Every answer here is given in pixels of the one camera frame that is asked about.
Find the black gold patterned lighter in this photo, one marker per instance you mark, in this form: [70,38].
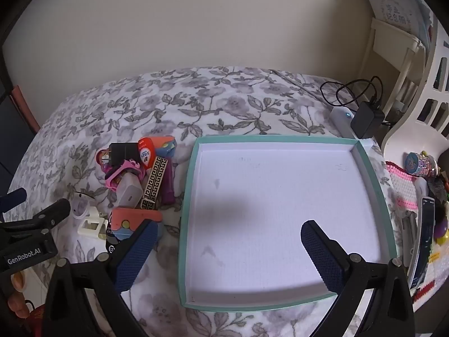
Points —
[154,179]

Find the dark cabinet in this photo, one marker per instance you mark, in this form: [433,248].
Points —
[10,130]

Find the pink smartwatch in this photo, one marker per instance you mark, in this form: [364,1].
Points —
[122,172]

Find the round blue tin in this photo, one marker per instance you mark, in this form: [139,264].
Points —
[412,163]

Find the black charger adapter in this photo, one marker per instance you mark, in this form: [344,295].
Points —
[366,117]

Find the floral printed blanket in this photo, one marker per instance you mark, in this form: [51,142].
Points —
[210,105]

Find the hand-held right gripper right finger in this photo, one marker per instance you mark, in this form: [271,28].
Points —
[321,252]

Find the white wooden stool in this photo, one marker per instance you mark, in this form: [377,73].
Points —
[396,42]

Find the white charging case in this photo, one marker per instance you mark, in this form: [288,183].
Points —
[129,191]

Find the cream rectangular hair clip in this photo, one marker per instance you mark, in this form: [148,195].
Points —
[92,224]

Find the teal cardboard box tray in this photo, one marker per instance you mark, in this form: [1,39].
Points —
[280,200]

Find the small black box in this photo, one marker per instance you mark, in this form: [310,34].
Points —
[121,152]

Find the white power bank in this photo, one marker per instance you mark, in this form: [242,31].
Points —
[342,117]

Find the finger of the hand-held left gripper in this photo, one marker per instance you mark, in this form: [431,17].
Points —
[13,198]
[52,213]

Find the orange and blue toy block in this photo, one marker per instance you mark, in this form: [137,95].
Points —
[135,223]

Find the white plastic basket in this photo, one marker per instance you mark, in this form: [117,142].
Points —
[421,123]

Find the orange grey cloth toy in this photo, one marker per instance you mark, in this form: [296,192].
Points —
[165,145]

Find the purple plastic tube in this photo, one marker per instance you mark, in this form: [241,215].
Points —
[167,186]

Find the white smartwatch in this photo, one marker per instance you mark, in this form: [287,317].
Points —
[82,205]

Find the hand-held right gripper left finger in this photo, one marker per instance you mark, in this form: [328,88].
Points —
[135,252]

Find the orange red board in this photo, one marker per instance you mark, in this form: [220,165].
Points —
[24,108]

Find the person's left hand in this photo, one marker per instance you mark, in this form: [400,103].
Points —
[15,303]

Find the pink crochet mat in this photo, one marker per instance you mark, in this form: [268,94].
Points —
[403,189]

